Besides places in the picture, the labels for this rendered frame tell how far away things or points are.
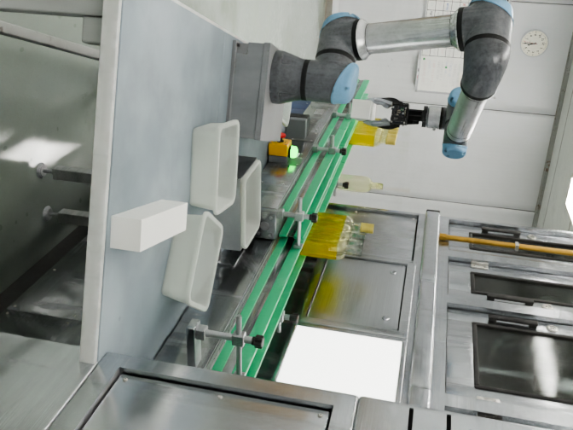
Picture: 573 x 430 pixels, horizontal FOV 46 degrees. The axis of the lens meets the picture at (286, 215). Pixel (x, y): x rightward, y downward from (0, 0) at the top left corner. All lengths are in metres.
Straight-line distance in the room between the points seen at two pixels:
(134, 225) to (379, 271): 1.22
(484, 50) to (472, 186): 6.64
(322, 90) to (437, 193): 6.60
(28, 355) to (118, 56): 0.59
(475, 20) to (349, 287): 0.92
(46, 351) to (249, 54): 0.96
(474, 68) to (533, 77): 6.24
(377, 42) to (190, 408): 1.15
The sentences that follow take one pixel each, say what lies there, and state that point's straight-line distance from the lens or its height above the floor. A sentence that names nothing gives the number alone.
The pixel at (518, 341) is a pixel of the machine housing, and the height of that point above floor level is 1.65.
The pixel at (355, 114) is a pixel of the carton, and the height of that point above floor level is 1.07.
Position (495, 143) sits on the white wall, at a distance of 8.22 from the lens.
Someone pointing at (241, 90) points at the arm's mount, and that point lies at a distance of 1.88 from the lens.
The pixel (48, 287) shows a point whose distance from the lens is 2.32.
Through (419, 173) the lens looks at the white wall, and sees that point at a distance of 8.34.
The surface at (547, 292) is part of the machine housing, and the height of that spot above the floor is 1.77.
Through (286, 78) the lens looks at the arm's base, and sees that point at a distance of 1.89.
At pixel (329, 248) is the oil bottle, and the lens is 2.14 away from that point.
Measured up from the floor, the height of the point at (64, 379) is 0.72.
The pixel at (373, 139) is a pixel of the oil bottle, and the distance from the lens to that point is 3.15.
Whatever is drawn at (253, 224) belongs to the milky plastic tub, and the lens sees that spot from 2.01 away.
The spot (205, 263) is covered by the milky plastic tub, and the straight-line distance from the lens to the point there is 1.70.
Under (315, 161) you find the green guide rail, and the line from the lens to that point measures 2.49.
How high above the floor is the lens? 1.30
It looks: 11 degrees down
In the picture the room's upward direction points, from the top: 97 degrees clockwise
